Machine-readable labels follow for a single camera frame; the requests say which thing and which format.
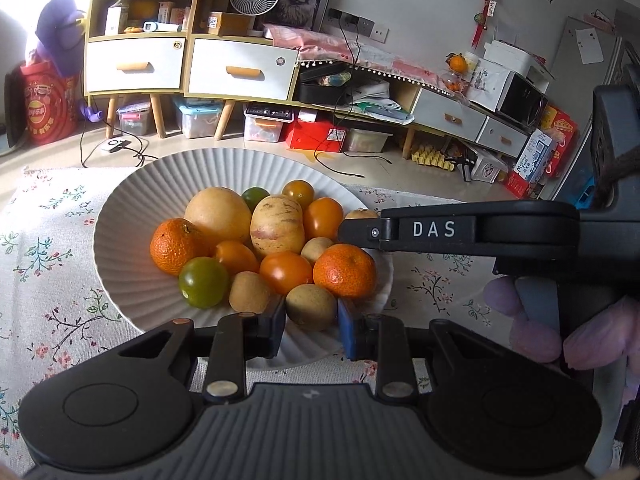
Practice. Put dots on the low wooden drawer cabinet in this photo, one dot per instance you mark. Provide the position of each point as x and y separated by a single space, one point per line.
223 120

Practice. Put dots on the purple plush toy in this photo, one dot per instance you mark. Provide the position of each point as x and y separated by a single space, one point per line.
55 25

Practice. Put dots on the white thermometer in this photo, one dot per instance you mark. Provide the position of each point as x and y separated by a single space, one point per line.
152 26

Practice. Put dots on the striped pepino melon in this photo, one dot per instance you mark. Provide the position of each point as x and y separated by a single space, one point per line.
277 230

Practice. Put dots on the person's right hand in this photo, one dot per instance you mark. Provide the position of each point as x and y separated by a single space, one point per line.
535 337

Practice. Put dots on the round yellow passion fruit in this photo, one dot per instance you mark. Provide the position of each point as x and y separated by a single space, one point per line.
215 212

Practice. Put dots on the small white drawer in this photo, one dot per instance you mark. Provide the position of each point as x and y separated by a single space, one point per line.
430 107
500 137

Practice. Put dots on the pink cloth cover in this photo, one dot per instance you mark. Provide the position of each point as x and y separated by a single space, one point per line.
320 40

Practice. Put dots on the white paper note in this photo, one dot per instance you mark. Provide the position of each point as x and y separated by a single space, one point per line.
590 45

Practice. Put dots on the tall wooden shelf cabinet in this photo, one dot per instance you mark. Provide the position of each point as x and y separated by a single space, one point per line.
110 117

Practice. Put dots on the orange fruit ornament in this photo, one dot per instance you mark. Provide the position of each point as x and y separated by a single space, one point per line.
457 63

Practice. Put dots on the long wooden TV stand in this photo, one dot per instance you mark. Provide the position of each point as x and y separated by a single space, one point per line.
407 97

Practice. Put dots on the black microwave oven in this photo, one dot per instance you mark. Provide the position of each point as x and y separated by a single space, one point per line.
522 100

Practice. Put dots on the orange tomato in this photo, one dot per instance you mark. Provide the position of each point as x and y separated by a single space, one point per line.
322 220
235 257
285 272

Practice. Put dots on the red box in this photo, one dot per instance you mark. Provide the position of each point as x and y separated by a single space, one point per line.
305 137

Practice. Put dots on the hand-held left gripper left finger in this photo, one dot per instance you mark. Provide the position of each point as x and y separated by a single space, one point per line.
272 327

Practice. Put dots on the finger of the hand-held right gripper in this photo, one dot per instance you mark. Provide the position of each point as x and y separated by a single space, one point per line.
357 232

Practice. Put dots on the white ribbed bowl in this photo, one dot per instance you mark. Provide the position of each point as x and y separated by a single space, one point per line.
130 200

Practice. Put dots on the white papers pile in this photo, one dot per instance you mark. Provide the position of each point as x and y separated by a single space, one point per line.
375 92

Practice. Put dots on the white printed box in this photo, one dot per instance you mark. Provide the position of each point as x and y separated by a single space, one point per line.
485 82

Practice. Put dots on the green tomato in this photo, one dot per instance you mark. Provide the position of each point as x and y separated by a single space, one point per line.
256 196

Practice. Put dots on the small purple object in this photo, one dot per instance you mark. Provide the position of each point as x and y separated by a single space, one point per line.
90 110

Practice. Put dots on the small clear storage box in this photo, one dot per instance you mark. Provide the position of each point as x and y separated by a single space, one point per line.
134 122

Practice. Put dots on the stemmed orange tangerine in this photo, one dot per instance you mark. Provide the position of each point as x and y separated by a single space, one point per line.
345 272

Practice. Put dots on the red gift boxes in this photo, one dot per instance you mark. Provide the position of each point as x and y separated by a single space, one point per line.
565 130

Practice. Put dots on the glass jar orange contents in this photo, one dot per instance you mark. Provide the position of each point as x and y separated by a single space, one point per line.
454 82

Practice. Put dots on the black flat panel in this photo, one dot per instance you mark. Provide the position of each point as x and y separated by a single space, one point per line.
12 110

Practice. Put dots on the clear plastic box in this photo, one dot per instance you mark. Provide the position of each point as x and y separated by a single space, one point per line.
367 142

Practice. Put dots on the yellow egg tray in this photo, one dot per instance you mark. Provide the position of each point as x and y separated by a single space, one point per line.
430 156

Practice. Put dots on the white foam box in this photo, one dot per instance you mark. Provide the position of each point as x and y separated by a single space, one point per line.
507 55

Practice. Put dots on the blue white carton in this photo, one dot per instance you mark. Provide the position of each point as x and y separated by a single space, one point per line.
537 155

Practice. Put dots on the olive yellow tomato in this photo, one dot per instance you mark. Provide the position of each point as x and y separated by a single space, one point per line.
298 192

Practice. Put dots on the black case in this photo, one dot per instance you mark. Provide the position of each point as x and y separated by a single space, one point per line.
315 92

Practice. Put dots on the floral tablecloth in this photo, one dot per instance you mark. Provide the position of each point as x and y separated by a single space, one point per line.
50 260

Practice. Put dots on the white wall socket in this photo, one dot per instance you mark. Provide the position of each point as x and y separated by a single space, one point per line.
380 34

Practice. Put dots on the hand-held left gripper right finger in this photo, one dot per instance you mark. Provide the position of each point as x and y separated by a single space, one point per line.
350 330

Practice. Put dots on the red round gift drum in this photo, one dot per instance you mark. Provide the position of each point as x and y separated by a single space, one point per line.
45 110

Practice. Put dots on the white power adapter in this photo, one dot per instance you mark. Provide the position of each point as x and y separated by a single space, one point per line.
112 146

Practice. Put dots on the grey refrigerator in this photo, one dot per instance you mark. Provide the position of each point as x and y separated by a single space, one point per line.
570 100

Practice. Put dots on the clear storage box blue lid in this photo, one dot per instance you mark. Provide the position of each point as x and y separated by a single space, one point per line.
200 122

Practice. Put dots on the yellow-green tomato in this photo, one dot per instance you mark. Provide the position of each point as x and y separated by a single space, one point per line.
202 282

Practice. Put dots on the white storage box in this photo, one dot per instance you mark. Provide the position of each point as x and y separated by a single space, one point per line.
265 130

